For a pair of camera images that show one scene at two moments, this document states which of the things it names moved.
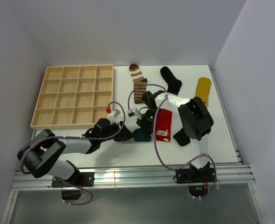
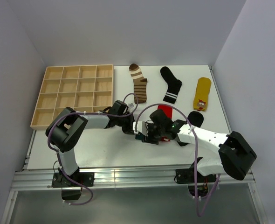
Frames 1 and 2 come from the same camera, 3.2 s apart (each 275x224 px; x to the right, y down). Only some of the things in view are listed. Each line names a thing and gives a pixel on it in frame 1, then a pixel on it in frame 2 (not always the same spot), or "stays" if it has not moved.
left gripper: (124, 135) -> (129, 129)
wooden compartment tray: (73, 96) stays
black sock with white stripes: (174, 85) stays
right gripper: (147, 127) -> (150, 139)
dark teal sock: (139, 136) stays
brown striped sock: (139, 83) stays
